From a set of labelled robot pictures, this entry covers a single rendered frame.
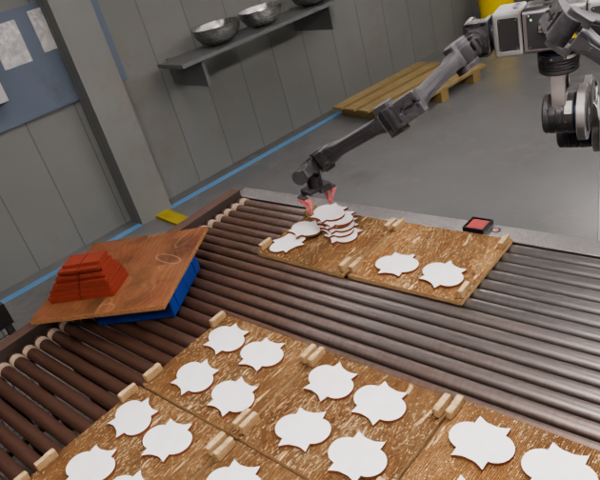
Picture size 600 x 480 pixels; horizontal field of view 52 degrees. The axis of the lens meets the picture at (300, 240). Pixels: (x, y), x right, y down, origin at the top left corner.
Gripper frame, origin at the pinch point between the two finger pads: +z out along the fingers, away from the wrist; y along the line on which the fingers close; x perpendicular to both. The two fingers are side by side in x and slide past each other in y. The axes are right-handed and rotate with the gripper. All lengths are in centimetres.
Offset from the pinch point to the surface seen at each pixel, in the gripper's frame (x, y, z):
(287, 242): 0.4, 18.3, 5.9
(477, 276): 72, -2, 6
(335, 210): 7.1, -1.6, 0.5
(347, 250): 24.4, 9.2, 6.5
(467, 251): 60, -11, 6
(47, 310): -27, 100, -2
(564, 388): 114, 20, 8
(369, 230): 20.7, -4.8, 6.4
